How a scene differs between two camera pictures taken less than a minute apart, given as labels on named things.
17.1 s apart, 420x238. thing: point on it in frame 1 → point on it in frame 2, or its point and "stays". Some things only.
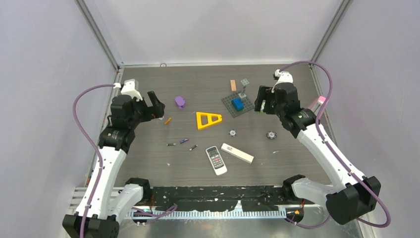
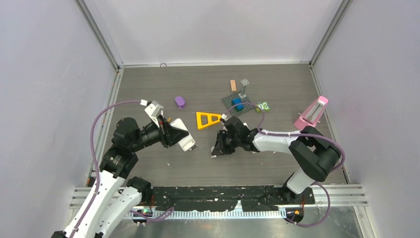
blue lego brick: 238,104 stays
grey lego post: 244,82 stays
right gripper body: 265,93 → 231,142
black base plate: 252,199 stays
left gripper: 152,112 → 169,135
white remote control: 217,163 → 187,142
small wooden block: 233,85 stays
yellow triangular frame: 204,119 stays
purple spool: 180,102 stays
